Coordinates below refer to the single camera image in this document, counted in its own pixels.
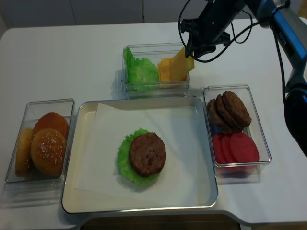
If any brown meat patty on tray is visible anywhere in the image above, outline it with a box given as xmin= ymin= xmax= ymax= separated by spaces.
xmin=129 ymin=132 xmax=166 ymax=177

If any bottom brown meat patty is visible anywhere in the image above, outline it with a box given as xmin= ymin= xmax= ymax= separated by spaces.
xmin=207 ymin=99 xmax=233 ymax=135

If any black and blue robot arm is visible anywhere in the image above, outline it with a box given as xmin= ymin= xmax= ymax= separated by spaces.
xmin=178 ymin=0 xmax=307 ymax=153

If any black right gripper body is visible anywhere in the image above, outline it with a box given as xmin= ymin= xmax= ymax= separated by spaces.
xmin=180 ymin=0 xmax=245 ymax=48

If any middle brown meat patty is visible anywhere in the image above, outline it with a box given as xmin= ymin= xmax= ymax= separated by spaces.
xmin=216 ymin=94 xmax=244 ymax=132

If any back red tomato slice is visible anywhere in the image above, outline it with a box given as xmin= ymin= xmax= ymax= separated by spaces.
xmin=213 ymin=133 xmax=226 ymax=164

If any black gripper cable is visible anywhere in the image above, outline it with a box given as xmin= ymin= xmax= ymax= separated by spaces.
xmin=177 ymin=0 xmax=292 ymax=63

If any pale bun bottom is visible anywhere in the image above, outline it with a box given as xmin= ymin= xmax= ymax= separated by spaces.
xmin=15 ymin=128 xmax=34 ymax=177

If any green lettuce leaf on tray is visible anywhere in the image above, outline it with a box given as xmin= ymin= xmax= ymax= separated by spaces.
xmin=117 ymin=128 xmax=160 ymax=184

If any top brown meat patty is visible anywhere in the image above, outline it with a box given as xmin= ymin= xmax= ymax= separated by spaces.
xmin=222 ymin=91 xmax=252 ymax=127

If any clear patty and tomato box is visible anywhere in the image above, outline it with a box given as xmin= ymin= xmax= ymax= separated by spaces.
xmin=202 ymin=84 xmax=272 ymax=184

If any clear lettuce and cheese box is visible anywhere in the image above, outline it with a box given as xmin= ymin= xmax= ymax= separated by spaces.
xmin=121 ymin=43 xmax=190 ymax=99

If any clear bun box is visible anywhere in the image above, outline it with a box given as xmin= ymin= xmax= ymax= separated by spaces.
xmin=4 ymin=99 xmax=75 ymax=192

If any front red tomato slice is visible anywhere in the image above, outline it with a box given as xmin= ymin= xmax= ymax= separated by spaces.
xmin=229 ymin=132 xmax=260 ymax=163

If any white paper sheet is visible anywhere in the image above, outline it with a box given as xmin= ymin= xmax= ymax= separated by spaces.
xmin=76 ymin=103 xmax=201 ymax=206

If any green lettuce in box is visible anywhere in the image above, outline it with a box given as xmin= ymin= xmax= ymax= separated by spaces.
xmin=123 ymin=47 xmax=159 ymax=91

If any yellow cheese slice stack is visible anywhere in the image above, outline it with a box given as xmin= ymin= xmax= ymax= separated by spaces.
xmin=158 ymin=58 xmax=188 ymax=82

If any sesame bun top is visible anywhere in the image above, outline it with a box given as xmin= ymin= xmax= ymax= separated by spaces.
xmin=30 ymin=128 xmax=67 ymax=177

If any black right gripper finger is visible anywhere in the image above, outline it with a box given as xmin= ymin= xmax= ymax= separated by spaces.
xmin=193 ymin=46 xmax=215 ymax=58
xmin=185 ymin=34 xmax=199 ymax=58

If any middle red tomato slice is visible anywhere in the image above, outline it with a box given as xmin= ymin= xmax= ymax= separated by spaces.
xmin=221 ymin=134 xmax=237 ymax=163

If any plain brown bun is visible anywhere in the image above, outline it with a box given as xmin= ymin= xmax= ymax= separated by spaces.
xmin=33 ymin=112 xmax=69 ymax=139

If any red tomato slice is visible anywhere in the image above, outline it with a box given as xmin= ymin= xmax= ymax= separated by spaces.
xmin=221 ymin=134 xmax=237 ymax=163
xmin=213 ymin=133 xmax=226 ymax=164
xmin=229 ymin=132 xmax=260 ymax=163

